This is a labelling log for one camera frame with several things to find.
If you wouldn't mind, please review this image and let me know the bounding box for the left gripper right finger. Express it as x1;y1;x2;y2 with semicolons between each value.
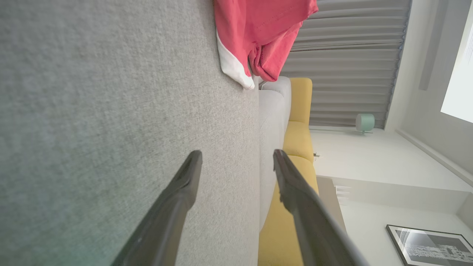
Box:
273;149;370;266

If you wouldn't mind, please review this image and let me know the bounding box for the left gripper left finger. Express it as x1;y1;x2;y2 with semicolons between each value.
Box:
111;150;203;266

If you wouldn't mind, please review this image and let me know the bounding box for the red shorts plain white waistband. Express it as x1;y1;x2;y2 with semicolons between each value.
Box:
214;0;319;90

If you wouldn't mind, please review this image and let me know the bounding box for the yellow sofa backrest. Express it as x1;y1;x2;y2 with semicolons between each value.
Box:
258;77;319;266

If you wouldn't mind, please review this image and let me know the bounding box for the small grey sofa seat cushion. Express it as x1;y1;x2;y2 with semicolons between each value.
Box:
258;76;292;234

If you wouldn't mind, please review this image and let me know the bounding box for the teal shade floor lamp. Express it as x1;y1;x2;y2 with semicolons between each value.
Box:
310;113;375;134

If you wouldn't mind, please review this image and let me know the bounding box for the large black framed picture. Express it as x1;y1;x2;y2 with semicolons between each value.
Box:
385;224;473;266

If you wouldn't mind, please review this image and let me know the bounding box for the large grey sofa seat cushion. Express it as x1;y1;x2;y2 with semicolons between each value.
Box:
0;0;261;266

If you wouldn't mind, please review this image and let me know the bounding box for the grey pleated curtain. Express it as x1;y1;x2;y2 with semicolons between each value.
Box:
279;0;413;129

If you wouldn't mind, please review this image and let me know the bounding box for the bright ceiling light panel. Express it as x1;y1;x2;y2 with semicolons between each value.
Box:
440;0;473;124

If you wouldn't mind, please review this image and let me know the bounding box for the beige partition wall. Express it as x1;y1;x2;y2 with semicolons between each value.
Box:
316;176;348;234

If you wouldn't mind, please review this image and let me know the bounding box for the white slatted rail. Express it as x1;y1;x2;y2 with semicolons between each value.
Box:
334;185;352;206

